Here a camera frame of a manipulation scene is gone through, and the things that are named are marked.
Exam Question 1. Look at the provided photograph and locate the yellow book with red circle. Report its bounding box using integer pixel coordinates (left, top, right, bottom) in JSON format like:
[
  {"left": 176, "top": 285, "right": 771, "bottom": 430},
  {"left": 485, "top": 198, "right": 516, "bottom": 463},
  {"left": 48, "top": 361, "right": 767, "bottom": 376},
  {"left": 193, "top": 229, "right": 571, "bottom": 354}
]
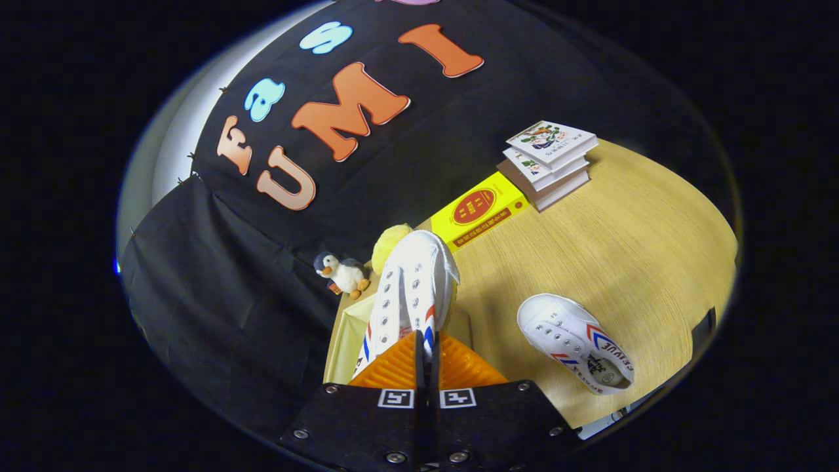
[{"left": 429, "top": 172, "right": 530, "bottom": 253}]

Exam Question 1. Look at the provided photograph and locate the small penguin plush toy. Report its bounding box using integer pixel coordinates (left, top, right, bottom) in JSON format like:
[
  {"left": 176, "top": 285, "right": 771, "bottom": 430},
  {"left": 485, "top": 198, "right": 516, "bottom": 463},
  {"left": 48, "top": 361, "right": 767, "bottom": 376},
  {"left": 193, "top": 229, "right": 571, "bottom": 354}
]
[{"left": 313, "top": 252, "right": 371, "bottom": 300}]

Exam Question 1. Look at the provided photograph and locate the round yellow plush toy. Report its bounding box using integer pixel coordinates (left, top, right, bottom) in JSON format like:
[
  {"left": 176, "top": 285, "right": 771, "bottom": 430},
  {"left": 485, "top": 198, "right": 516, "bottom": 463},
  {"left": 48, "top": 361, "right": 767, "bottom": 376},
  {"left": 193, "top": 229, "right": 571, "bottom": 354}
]
[{"left": 372, "top": 224, "right": 414, "bottom": 276}]

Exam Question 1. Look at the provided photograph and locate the dark flat object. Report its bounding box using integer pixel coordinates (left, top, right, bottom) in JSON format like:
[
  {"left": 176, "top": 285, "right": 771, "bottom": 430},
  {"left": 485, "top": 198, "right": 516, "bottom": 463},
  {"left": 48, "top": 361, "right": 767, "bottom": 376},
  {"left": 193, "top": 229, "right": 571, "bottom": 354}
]
[{"left": 690, "top": 306, "right": 718, "bottom": 358}]

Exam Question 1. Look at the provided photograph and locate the white illustrated cover book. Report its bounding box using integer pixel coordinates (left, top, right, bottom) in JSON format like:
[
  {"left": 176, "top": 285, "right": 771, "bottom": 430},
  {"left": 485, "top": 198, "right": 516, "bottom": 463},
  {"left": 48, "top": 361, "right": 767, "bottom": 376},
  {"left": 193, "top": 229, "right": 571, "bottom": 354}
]
[
  {"left": 505, "top": 121, "right": 599, "bottom": 171},
  {"left": 502, "top": 147, "right": 591, "bottom": 192}
]

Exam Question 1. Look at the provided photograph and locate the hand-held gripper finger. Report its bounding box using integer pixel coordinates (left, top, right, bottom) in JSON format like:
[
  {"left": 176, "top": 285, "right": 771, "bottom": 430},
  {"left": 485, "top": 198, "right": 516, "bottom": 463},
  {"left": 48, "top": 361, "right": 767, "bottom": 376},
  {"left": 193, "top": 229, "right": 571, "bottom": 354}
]
[
  {"left": 427, "top": 331, "right": 581, "bottom": 472},
  {"left": 279, "top": 331, "right": 427, "bottom": 472}
]

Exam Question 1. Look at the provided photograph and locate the beige fabric storage box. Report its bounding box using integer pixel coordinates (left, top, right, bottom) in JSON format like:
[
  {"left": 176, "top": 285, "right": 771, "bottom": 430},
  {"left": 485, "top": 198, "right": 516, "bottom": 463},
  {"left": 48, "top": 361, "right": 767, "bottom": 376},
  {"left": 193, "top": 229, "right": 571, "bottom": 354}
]
[{"left": 323, "top": 292, "right": 473, "bottom": 385}]

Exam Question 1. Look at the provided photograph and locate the white canvas shoe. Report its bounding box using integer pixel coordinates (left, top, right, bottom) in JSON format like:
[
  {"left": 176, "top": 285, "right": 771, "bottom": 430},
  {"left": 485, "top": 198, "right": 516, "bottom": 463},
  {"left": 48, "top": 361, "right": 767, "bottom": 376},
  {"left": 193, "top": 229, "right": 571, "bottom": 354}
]
[
  {"left": 517, "top": 293, "right": 635, "bottom": 396},
  {"left": 352, "top": 229, "right": 461, "bottom": 380}
]

